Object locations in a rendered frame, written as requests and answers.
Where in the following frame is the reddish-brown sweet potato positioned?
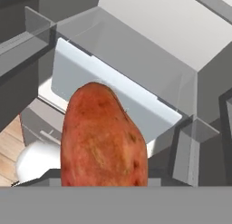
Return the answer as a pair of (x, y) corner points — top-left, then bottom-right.
(60, 82), (150, 188)

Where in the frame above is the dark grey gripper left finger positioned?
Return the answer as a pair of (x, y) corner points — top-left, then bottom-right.
(11, 168), (63, 188)

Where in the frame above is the grey fridge freezer drawer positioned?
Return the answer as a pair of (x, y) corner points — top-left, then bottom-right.
(19, 97), (67, 148)

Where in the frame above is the clear fridge door bin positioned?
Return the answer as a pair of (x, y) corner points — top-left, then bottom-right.
(171, 115), (220, 187)
(0, 5), (58, 78)

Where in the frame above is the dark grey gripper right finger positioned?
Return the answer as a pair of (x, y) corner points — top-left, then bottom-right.
(147, 168), (189, 188)

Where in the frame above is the pale translucent fridge drawer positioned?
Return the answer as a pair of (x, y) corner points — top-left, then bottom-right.
(50, 36), (184, 144)

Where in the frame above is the grey freezer drawer handle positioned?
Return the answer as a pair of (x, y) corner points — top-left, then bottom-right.
(39, 129), (63, 145)

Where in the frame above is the white round object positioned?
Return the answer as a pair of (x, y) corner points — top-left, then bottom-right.
(14, 140), (63, 184)

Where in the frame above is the grey fridge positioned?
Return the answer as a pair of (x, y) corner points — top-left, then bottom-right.
(36, 0), (232, 159)

